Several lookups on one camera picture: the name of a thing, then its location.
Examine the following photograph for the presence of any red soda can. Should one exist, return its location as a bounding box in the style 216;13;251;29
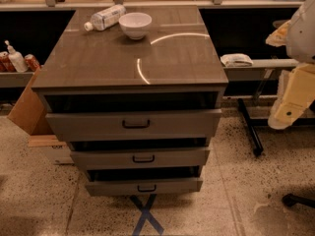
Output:
25;54;41;71
0;51;16;72

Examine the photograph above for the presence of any grey top drawer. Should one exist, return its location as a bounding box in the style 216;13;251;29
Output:
46;109;221;142

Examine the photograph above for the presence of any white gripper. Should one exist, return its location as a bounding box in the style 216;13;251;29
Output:
266;21;315;130

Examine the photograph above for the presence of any black table leg frame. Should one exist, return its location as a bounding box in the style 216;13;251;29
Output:
237;98;315;156

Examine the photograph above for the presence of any grey bottom drawer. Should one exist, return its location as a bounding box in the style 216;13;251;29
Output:
86;177;203;196

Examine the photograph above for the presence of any folded white cloth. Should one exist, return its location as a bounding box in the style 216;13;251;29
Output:
220;53;253;67

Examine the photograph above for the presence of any black chair base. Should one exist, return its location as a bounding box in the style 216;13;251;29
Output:
282;194;315;208

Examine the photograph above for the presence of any brown cardboard box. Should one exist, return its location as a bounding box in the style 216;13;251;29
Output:
8;70;53;136

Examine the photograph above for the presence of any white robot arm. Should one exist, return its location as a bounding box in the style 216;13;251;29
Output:
266;0;315;130

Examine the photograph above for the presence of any grey side shelf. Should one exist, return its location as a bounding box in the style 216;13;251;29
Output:
223;59;298;82
0;72;32;89

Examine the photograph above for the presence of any grey drawer cabinet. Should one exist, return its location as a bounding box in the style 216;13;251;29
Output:
31;7;228;183

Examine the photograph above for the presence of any grey drawer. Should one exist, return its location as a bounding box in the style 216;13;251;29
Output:
71;147;210;170
46;109;221;142
86;177;203;196

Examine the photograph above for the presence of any white ceramic bowl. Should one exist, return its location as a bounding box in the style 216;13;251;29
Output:
119;13;153;40

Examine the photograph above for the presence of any grey side shelf right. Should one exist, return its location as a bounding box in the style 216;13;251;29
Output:
223;59;298;82

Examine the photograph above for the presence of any grey side shelf left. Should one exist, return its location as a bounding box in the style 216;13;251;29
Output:
0;72;32;89

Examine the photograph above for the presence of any clear plastic water bottle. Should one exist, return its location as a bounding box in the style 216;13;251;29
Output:
84;5;126;31

